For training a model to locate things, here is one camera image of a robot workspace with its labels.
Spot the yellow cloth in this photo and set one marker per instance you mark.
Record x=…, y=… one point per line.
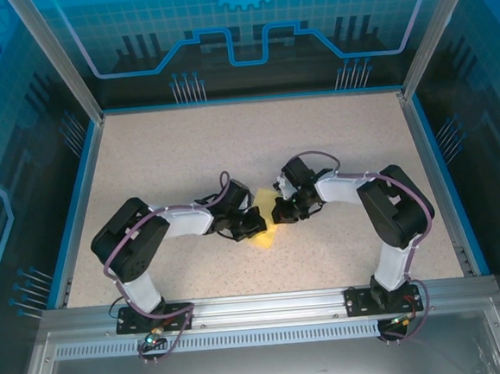
x=263, y=201

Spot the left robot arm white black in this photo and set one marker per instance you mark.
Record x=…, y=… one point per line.
x=142, y=247

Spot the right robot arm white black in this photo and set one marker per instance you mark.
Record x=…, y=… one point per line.
x=399, y=214

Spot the blue table border strip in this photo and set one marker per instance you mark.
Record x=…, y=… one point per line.
x=447, y=180
x=76, y=209
x=252, y=99

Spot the brushed metal shelf panel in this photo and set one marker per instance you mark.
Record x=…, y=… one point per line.
x=264, y=368

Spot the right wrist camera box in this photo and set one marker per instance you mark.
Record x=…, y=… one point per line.
x=282, y=184

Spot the aluminium mounting rail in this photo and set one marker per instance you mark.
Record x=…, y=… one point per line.
x=268, y=309

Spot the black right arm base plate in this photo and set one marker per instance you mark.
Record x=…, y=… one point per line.
x=358, y=302

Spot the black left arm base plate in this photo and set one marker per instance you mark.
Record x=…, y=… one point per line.
x=129, y=325

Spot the aluminium frame post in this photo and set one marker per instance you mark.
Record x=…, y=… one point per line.
x=75, y=79
x=422, y=52

